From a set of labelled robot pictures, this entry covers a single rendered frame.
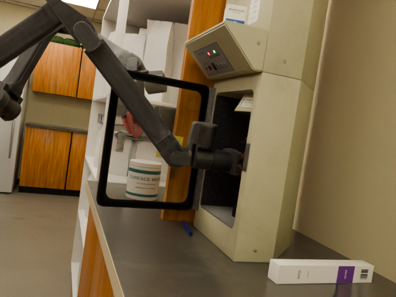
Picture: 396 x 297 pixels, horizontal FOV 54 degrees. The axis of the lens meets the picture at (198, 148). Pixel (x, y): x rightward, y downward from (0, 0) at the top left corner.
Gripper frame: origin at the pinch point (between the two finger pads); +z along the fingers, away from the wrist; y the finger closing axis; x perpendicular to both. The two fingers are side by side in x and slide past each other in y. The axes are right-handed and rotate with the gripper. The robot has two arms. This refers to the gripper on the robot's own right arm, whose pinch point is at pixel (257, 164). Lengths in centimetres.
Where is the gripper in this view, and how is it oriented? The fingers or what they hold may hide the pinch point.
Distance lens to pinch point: 113.9
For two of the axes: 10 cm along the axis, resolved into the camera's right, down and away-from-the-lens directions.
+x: -1.3, 9.9, 0.6
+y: -3.2, -1.0, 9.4
